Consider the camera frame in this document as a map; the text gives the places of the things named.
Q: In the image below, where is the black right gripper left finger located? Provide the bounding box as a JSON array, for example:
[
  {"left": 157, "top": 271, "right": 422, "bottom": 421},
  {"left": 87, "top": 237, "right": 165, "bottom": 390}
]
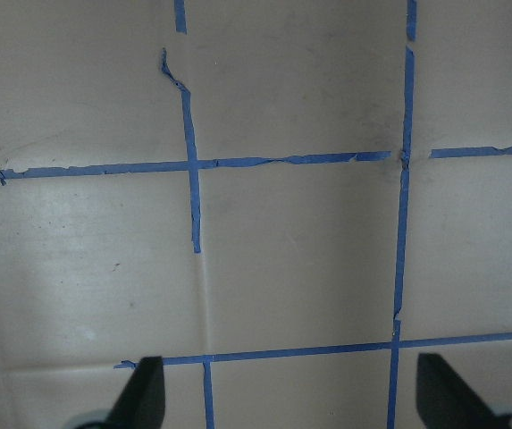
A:
[{"left": 105, "top": 357, "right": 166, "bottom": 429}]

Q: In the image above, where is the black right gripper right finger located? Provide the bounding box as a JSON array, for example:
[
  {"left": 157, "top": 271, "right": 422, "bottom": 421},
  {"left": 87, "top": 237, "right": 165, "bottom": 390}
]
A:
[{"left": 415, "top": 353, "right": 512, "bottom": 429}]

